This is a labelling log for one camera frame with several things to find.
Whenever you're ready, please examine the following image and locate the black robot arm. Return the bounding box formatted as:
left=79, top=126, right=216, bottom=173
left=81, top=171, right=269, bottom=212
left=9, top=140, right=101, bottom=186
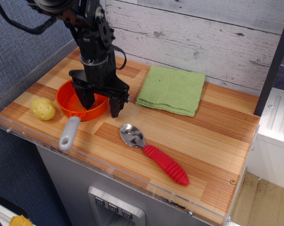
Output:
left=28, top=0, right=130, bottom=118

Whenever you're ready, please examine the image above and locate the grey toy kitchen cabinet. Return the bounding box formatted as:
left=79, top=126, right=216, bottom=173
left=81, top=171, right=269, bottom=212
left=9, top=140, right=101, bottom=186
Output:
left=37, top=146, right=206, bottom=226

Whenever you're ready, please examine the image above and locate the clear acrylic table guard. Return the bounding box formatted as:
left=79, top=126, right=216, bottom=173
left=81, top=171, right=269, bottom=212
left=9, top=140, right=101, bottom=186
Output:
left=0, top=44, right=259, bottom=226

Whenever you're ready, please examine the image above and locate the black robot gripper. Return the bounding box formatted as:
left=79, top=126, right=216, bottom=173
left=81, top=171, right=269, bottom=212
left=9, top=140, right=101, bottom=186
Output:
left=69, top=55, right=130, bottom=118

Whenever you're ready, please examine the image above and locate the metal spoon with red handle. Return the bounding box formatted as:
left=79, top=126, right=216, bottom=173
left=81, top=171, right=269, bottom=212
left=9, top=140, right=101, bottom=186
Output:
left=120, top=124, right=189, bottom=186

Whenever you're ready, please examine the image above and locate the yellow object at bottom left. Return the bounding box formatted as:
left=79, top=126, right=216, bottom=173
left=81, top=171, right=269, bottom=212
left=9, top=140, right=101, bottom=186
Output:
left=9, top=215, right=33, bottom=226

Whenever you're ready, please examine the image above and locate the black right upright post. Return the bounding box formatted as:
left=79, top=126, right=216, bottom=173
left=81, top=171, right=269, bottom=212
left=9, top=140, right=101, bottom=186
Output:
left=253, top=28, right=284, bottom=116

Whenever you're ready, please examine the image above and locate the yellow toy potato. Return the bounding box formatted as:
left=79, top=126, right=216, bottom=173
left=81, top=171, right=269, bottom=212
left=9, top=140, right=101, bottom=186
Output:
left=30, top=97, right=56, bottom=121

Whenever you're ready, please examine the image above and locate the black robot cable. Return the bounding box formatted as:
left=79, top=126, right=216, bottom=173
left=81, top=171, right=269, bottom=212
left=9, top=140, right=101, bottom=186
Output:
left=0, top=0, right=58, bottom=35

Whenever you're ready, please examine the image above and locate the white ribbed toy sink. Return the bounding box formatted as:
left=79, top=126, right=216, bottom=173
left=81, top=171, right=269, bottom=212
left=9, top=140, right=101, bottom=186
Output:
left=259, top=88, right=284, bottom=142

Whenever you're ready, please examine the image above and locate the orange pan with grey handle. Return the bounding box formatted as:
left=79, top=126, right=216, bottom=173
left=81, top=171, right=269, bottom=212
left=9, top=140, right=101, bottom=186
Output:
left=55, top=79, right=110, bottom=151

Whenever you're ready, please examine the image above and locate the silver dispenser button panel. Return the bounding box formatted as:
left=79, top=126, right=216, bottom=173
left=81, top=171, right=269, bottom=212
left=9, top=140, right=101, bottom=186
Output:
left=88, top=186, right=146, bottom=226

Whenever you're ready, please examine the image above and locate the green folded cloth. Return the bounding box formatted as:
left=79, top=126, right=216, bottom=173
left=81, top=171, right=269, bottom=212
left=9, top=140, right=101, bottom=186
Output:
left=135, top=66, right=205, bottom=117

